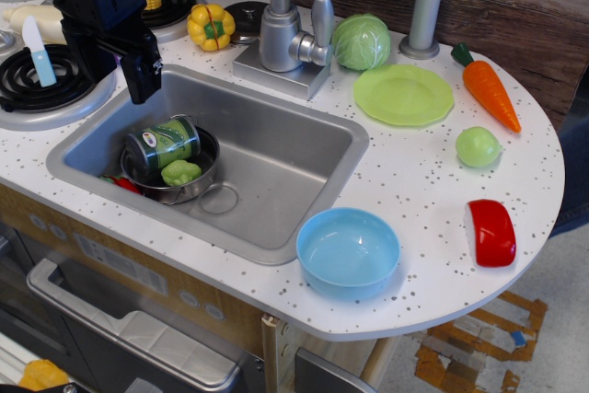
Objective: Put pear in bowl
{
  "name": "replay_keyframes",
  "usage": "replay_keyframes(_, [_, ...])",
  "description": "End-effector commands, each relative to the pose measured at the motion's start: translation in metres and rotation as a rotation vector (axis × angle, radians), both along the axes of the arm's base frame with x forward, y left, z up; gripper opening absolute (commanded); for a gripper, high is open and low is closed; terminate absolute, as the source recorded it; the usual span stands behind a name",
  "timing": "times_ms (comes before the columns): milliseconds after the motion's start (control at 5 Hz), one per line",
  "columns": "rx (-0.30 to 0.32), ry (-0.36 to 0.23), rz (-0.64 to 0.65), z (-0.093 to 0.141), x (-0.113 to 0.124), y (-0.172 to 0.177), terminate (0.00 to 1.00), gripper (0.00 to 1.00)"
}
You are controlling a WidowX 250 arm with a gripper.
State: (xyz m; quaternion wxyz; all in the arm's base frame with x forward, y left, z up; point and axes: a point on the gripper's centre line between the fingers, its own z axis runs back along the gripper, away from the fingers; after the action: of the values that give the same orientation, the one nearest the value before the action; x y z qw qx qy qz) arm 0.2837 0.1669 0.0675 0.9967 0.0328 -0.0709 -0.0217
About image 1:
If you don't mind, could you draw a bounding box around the yellow toy bell pepper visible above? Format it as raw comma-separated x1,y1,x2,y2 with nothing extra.
186,4,236,52

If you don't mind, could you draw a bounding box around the small steel pot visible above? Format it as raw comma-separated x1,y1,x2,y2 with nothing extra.
120,117,220,204

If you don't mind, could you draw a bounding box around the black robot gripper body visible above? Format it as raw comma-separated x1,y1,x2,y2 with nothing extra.
53,0,158,80

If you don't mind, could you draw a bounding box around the silver oven door handle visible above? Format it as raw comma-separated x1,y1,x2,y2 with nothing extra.
27,259,241,392

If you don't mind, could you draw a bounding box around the green toy pear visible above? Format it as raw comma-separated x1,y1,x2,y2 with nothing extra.
455,126,502,168

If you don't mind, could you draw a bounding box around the grey vertical pole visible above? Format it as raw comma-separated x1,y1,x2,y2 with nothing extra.
398,0,441,60

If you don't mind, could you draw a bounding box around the green toy broccoli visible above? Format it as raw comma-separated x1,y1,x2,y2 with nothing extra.
160,159,202,186

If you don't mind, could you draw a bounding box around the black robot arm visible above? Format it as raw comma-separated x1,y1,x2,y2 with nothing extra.
53,0,162,104

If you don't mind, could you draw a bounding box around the green toy tin can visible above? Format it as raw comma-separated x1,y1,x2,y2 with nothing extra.
125,115,201,175

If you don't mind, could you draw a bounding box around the red toy cheese wedge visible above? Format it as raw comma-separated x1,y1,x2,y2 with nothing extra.
464,199,517,268

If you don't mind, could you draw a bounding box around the cream toy bottle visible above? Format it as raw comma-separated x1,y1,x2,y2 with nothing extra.
2,5,66,44

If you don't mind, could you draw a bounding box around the blue handled toy knife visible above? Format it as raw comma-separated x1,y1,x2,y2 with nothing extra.
22,16,57,87

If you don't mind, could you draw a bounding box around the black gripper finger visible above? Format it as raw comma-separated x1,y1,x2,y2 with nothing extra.
121,51,163,105

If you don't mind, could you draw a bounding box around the green toy cabbage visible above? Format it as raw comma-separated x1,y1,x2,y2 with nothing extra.
332,14,391,71

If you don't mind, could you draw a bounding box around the yellow toy at bottom left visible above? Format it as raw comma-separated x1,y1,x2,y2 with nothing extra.
17,359,69,391

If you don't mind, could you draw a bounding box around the stainless steel sink basin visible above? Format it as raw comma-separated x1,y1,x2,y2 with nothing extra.
46,65,369,265

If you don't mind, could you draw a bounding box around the front black stove burner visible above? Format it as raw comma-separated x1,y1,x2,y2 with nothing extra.
0,42,118,132

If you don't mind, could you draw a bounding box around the light green plastic plate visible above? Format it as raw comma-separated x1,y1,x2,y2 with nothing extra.
353,64,455,127

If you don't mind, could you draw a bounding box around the red toy pepper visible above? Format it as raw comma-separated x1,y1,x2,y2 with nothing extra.
100,175,142,195

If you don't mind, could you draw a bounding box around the silver toy faucet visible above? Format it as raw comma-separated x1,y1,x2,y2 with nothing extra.
233,0,335,100

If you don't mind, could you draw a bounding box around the light blue plastic bowl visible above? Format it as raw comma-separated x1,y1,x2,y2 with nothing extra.
296,208,401,301

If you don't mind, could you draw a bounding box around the rear right stove burner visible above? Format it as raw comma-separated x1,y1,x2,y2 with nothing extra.
142,0,204,44

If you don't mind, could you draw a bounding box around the orange toy carrot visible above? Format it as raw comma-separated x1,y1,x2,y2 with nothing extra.
451,42,522,133

